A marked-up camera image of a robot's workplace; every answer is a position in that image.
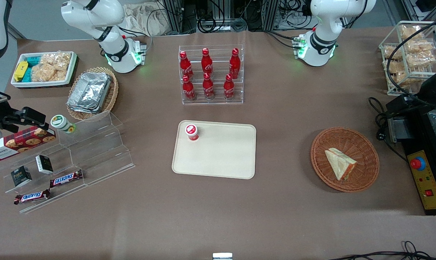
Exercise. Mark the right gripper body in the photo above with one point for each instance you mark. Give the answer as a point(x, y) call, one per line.
point(0, 112)

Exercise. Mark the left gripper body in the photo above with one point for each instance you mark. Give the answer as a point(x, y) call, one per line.
point(428, 94)

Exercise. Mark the triangular sandwich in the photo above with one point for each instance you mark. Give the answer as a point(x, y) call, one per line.
point(339, 164)

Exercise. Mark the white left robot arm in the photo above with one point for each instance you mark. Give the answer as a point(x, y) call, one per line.
point(326, 32)

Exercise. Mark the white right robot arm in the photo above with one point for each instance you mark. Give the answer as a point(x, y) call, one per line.
point(95, 18)

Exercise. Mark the oval light wicker basket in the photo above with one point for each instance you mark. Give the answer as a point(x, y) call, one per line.
point(113, 94)

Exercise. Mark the round brown wicker basket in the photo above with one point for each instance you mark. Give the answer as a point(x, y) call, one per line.
point(362, 151)

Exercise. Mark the beige plastic tray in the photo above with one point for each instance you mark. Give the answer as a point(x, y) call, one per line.
point(225, 155)

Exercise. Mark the red tartan cookie box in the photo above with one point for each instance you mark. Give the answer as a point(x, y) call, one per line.
point(21, 142)

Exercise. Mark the green lidded small jar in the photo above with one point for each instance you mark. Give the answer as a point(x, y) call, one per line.
point(60, 122)

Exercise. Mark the bagged fried snack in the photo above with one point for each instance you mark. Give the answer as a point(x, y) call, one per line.
point(397, 74)
point(422, 59)
point(420, 46)
point(392, 52)
point(410, 32)

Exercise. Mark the yellow snack packet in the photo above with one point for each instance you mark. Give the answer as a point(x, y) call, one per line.
point(20, 70)

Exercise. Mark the small dark carton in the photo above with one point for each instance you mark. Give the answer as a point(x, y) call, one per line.
point(44, 164)
point(21, 176)

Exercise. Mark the bagged rice crackers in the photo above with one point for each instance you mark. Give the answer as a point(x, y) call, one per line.
point(51, 66)

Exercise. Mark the teal snack packet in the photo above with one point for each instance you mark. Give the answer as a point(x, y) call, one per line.
point(33, 59)

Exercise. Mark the white rectangular plastic bin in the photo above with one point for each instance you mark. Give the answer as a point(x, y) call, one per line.
point(71, 70)

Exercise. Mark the stacked foil containers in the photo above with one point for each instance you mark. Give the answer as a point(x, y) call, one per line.
point(89, 92)

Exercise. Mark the snickers chocolate bar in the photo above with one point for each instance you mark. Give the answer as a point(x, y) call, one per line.
point(66, 178)
point(31, 196)

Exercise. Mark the clear acrylic stepped shelf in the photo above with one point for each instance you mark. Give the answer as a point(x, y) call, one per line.
point(98, 151)

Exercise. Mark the red emergency stop button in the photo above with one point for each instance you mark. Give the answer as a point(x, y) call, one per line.
point(417, 164)

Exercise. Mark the black control unit yellow panel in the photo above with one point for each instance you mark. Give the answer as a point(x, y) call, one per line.
point(426, 180)

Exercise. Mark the beige crumpled cloth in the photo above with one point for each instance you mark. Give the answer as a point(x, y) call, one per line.
point(142, 20)

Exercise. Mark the red cola bottle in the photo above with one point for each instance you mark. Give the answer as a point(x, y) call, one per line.
point(206, 63)
point(229, 88)
point(234, 65)
point(186, 66)
point(208, 87)
point(188, 89)

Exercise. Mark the red lidded small cup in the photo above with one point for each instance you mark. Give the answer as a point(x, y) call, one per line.
point(191, 131)

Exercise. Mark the clear acrylic bottle rack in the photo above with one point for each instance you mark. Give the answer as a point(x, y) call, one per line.
point(218, 54)

